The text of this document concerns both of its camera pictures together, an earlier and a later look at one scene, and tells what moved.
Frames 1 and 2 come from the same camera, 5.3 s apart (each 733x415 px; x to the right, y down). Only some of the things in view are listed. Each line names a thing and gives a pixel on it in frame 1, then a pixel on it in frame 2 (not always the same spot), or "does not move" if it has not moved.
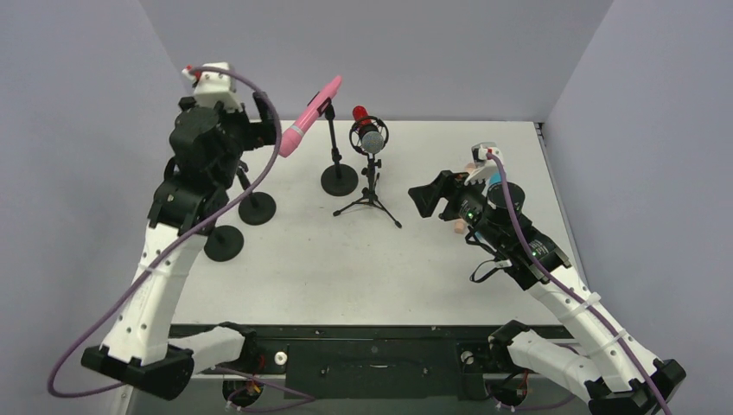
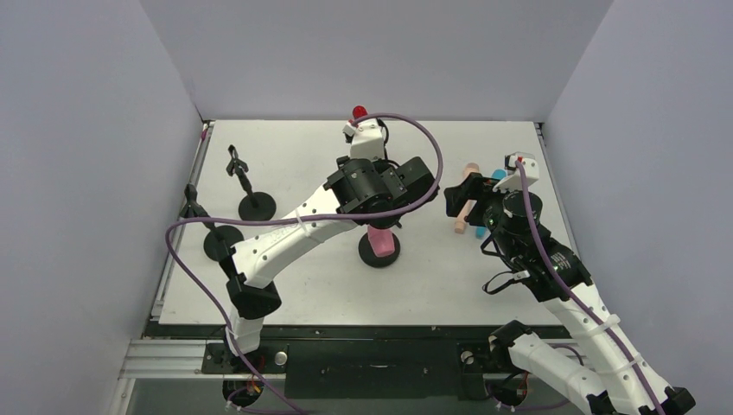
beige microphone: (460, 224) does not move
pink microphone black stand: (339, 180) to (368, 256)
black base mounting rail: (373, 361) does not move
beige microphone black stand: (223, 243) does not move
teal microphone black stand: (258, 207) does not move
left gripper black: (259, 134) to (377, 164)
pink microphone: (315, 105) to (382, 240)
